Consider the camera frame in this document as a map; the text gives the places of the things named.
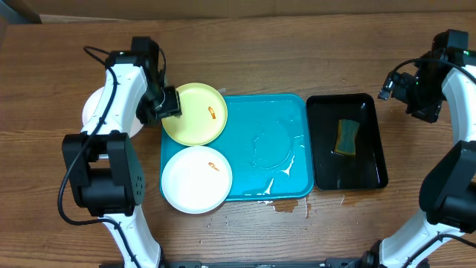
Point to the yellow-green rimmed plate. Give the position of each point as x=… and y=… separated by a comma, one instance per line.
x=204, y=114

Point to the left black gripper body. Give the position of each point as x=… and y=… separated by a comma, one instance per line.
x=160, y=103

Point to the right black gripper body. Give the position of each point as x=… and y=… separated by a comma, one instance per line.
x=419, y=96

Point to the teal plastic tray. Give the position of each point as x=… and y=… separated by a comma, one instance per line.
x=266, y=142

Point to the white plate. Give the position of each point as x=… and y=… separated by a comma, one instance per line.
x=90, y=107
x=196, y=180

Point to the green and yellow sponge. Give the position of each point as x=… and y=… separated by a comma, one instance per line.
x=346, y=137

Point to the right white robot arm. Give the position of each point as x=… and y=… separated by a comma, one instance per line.
x=447, y=195

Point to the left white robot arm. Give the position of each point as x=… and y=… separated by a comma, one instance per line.
x=104, y=182

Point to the black rectangular water tray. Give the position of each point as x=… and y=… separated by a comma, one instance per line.
x=367, y=168

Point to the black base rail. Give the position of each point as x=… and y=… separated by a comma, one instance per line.
x=328, y=263

